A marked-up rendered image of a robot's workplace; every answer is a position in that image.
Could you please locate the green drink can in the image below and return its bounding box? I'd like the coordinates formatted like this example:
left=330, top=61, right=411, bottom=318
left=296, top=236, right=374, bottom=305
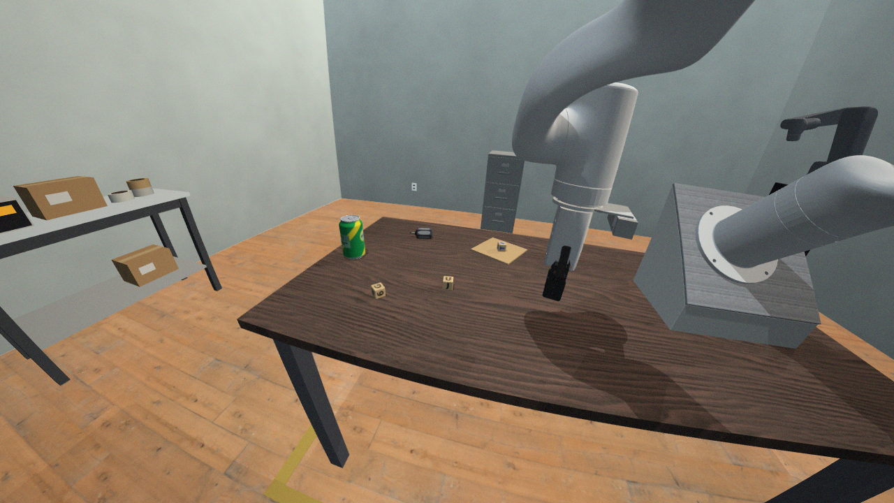
left=339, top=215, right=365, bottom=259

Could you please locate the tan square mat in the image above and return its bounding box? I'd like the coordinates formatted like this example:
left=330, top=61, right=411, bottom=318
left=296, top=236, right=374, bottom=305
left=471, top=238, right=527, bottom=265

